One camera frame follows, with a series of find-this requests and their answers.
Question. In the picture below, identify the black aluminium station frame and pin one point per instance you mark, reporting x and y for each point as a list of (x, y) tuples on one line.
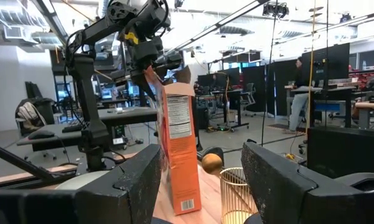
[(18, 161)]

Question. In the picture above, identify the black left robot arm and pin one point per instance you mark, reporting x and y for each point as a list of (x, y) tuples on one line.
[(87, 93)]

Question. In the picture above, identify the black computer mouse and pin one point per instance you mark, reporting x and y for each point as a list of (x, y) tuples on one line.
[(41, 134)]

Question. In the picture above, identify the black partition panels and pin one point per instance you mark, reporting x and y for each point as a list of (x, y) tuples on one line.
[(330, 62)]

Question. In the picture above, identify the round tan ball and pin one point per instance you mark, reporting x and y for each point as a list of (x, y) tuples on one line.
[(211, 164)]

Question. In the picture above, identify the grey standing desk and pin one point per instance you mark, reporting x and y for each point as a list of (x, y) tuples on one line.
[(330, 90)]

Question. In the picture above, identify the light wooden table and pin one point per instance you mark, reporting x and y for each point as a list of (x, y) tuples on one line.
[(370, 105)]

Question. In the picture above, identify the orange pumpkin cereal box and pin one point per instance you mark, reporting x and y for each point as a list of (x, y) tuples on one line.
[(180, 155)]

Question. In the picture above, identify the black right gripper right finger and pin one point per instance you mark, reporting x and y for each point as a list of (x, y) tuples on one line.
[(283, 193)]

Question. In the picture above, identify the person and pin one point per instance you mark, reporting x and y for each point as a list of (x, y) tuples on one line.
[(297, 102)]

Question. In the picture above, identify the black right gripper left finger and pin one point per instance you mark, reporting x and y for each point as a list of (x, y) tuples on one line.
[(127, 193)]

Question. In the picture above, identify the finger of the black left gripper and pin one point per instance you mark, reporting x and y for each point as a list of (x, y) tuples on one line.
[(144, 84), (166, 76)]

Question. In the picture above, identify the grey office chair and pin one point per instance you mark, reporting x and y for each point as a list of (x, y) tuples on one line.
[(248, 93)]

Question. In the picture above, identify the chair with draped jacket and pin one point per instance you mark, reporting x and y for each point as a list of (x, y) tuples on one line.
[(31, 115)]

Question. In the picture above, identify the black studio light stand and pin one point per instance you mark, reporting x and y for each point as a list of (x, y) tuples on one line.
[(275, 9)]

